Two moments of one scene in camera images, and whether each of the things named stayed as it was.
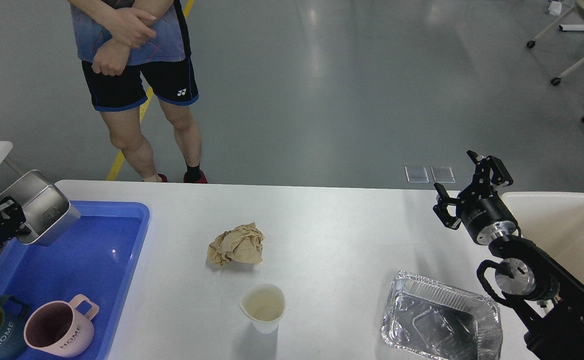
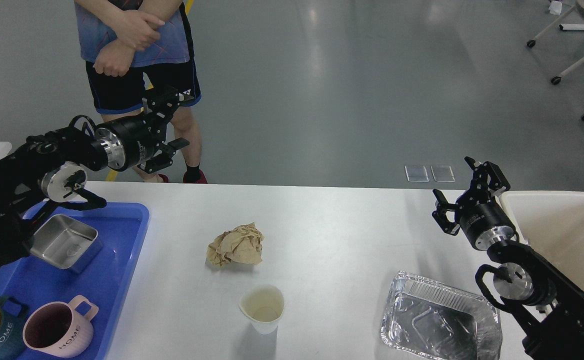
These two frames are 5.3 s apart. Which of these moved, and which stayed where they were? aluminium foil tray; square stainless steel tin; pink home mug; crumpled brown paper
Moved: square stainless steel tin
Stayed: crumpled brown paper; aluminium foil tray; pink home mug
